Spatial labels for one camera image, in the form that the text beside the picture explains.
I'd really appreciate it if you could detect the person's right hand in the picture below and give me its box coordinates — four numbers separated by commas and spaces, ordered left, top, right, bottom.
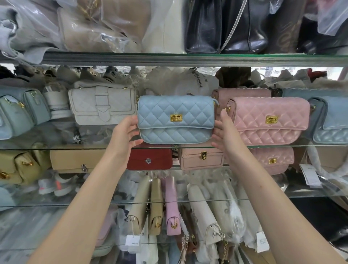
211, 109, 241, 164

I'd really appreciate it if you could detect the person's left hand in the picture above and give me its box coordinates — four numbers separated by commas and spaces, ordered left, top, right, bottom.
107, 115, 144, 167

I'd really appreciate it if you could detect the light blue quilted handbag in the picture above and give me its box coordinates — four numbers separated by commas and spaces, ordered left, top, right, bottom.
308, 96, 348, 145
272, 87, 348, 102
137, 95, 219, 145

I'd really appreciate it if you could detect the person's right forearm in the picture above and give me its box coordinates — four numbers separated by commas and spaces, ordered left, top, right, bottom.
226, 147, 348, 264

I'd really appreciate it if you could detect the person's left forearm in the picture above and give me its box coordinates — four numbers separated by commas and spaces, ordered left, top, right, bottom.
27, 152, 129, 264

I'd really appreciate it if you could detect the red handbag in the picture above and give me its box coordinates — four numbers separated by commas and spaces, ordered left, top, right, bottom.
126, 146, 173, 171

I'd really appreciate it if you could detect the pink handbag with gold clasp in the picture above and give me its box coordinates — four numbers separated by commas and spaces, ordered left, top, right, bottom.
180, 146, 225, 171

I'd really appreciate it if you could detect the thin glass shelf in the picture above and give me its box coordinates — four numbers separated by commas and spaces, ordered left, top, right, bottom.
0, 183, 348, 208
0, 144, 348, 151

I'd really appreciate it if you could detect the small pink quilted handbag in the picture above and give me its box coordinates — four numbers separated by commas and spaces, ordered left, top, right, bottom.
250, 147, 295, 175

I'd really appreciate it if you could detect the beige handbag with silver clasp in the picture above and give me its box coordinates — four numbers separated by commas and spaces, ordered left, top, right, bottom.
49, 148, 109, 174

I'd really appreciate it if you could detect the cream upright handbag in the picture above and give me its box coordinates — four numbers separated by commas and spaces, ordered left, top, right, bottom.
127, 176, 151, 236

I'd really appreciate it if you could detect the tan upright handbag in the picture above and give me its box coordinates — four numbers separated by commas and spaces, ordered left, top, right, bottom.
148, 178, 164, 236

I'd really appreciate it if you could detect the lilac upright handbag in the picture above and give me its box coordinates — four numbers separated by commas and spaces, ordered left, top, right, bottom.
164, 176, 182, 236

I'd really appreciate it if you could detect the ivory handbag in plastic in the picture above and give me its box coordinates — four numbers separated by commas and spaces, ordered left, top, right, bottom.
187, 184, 225, 246

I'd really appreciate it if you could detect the white wrapped bag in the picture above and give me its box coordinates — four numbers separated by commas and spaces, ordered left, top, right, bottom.
43, 83, 72, 120

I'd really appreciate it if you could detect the glass shelf with metal edge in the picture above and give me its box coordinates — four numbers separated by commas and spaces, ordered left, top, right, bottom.
0, 52, 348, 67

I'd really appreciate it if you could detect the white paper tag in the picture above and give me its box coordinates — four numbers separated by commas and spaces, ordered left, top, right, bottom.
256, 231, 270, 253
125, 235, 141, 254
299, 163, 323, 187

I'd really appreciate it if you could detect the pale blue pocket handbag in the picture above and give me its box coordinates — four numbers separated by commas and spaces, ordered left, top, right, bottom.
23, 88, 51, 126
0, 96, 35, 141

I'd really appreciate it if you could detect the cream handbag in plastic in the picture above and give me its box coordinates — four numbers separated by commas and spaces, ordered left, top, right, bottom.
294, 146, 348, 174

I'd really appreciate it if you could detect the olive pocket handbag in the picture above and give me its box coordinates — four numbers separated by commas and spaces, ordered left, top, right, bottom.
0, 149, 51, 186

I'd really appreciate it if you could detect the beige handbag in plastic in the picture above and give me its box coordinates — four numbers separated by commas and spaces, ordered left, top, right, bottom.
57, 0, 152, 53

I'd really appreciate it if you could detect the brown handbag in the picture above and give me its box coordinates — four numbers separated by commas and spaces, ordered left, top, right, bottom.
268, 0, 308, 54

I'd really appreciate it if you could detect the grey fabric bag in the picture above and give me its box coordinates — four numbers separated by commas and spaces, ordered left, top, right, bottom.
0, 0, 61, 64

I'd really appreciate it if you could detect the grey quilted strap handbag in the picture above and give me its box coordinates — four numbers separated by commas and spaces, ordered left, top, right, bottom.
68, 81, 138, 126

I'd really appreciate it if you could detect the black leather handbag with chain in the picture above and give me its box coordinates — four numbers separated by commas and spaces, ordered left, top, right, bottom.
220, 0, 270, 54

